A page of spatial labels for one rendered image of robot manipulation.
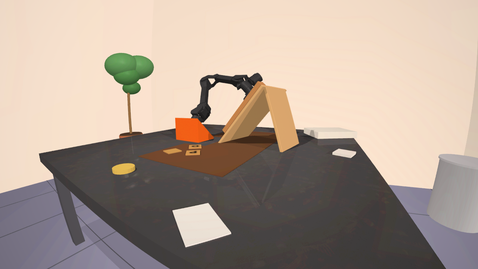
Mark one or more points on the cream flat card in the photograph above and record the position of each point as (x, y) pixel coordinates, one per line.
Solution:
(198, 224)

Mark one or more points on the yellow flat disc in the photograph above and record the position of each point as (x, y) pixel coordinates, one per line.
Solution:
(123, 168)

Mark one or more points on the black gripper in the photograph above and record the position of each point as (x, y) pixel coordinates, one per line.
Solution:
(247, 91)

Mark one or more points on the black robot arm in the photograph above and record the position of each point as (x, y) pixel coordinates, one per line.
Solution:
(203, 110)

